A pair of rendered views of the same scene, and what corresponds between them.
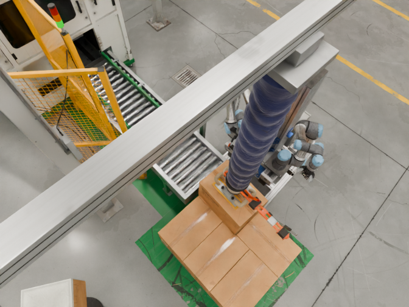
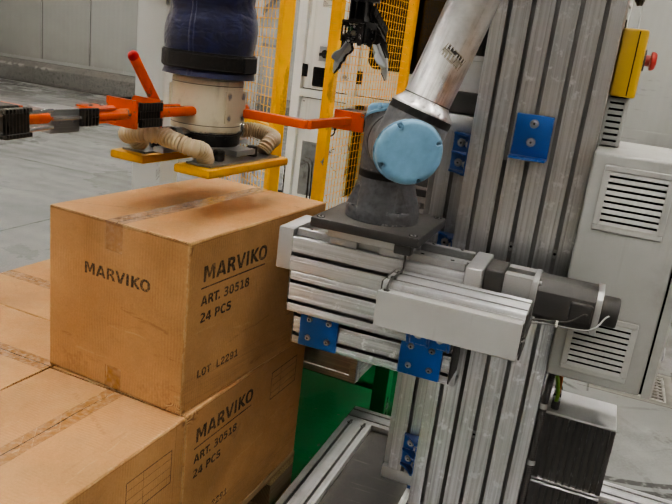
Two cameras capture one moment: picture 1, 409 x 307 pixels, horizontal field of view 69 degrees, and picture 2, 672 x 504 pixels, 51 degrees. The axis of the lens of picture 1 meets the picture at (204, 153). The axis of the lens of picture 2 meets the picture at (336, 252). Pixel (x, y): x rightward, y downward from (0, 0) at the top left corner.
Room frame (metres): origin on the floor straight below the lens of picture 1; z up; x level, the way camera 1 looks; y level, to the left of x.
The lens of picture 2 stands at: (0.79, -2.08, 1.36)
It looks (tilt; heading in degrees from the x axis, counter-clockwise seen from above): 16 degrees down; 72
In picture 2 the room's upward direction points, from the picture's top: 7 degrees clockwise
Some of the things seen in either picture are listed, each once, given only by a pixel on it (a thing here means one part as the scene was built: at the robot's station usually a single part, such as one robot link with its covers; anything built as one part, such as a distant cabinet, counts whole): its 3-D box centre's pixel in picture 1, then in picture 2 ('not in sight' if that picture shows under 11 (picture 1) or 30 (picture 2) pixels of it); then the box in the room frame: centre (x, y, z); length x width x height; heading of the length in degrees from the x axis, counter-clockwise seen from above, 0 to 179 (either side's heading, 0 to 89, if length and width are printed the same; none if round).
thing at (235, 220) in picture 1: (230, 197); (196, 277); (1.00, -0.33, 0.74); 0.60 x 0.40 x 0.40; 47
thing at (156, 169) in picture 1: (122, 134); not in sight; (1.76, 1.04, 0.50); 2.31 x 0.05 x 0.19; 49
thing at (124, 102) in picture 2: (254, 203); (134, 111); (0.83, -0.50, 1.18); 0.10 x 0.08 x 0.06; 136
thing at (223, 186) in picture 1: (227, 193); (173, 145); (0.93, -0.26, 1.07); 0.34 x 0.10 x 0.05; 46
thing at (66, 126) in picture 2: (271, 221); (53, 118); (0.68, -0.66, 1.17); 0.07 x 0.07 x 0.04; 46
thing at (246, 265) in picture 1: (227, 244); (20, 427); (0.58, -0.36, 0.34); 1.20 x 1.00 x 0.40; 49
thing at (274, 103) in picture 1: (259, 126); not in sight; (1.00, -0.33, 2.22); 0.24 x 0.24 x 1.25
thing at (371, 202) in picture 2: (280, 161); (384, 193); (1.31, -0.77, 1.09); 0.15 x 0.15 x 0.10
